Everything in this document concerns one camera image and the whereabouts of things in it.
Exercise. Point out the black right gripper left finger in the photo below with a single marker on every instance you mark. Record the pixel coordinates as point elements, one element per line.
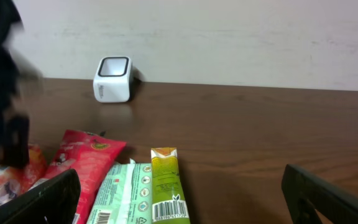
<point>53,201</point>

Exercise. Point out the orange tissue pack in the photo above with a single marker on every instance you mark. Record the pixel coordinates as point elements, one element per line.
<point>14,182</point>

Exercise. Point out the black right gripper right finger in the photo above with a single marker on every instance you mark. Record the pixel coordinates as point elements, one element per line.
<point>307,195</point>

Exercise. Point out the red snack bag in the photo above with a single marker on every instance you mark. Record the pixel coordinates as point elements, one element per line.
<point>91,156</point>

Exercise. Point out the white barcode scanner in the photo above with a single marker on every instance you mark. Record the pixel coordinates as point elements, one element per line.
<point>113,79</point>

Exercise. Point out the green tea drink carton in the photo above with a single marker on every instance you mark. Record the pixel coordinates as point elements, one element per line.
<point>168,200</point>

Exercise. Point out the mint wet wipes pack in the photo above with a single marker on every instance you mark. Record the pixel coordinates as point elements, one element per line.
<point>125,196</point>

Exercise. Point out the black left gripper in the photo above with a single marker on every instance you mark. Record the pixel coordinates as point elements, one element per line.
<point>14,125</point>

